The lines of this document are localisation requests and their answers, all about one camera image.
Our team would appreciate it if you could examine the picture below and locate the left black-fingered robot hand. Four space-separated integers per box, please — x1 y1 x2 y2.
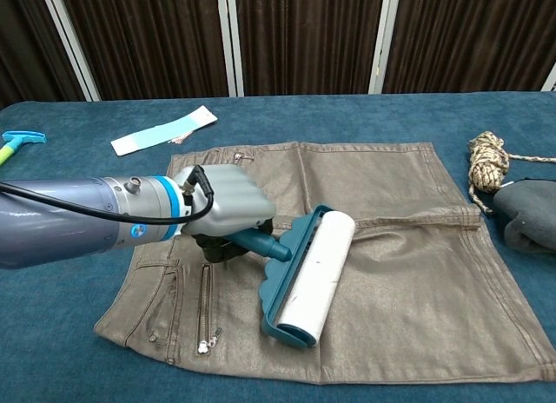
172 163 278 265

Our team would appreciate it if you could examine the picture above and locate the teal and white lint roller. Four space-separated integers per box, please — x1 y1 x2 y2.
225 204 356 347

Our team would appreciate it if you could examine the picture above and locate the taupe leather mini skirt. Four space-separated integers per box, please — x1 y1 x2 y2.
94 141 549 386

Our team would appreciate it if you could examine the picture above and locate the light blue paper tag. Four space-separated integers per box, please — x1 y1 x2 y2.
109 106 218 156

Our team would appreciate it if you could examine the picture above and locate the blue felt table mat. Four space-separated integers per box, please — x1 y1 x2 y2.
0 89 556 403

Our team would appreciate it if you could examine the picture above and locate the dark brown pleated curtain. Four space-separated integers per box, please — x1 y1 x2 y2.
0 0 86 111
234 0 386 98
381 0 556 95
58 0 230 101

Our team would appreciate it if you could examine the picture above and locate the teal and green pump toy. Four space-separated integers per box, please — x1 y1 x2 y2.
0 130 47 168

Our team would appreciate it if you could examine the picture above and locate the grey and green cloth item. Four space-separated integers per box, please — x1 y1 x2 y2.
493 176 556 257

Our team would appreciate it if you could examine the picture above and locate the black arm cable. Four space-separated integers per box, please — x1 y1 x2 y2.
0 164 215 225

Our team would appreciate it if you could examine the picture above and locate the white screen frame post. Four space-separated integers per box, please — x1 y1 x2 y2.
540 63 556 93
367 0 401 95
215 0 246 98
38 0 102 102

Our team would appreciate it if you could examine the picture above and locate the beige braided rope bundle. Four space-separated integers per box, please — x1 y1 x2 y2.
467 131 556 215

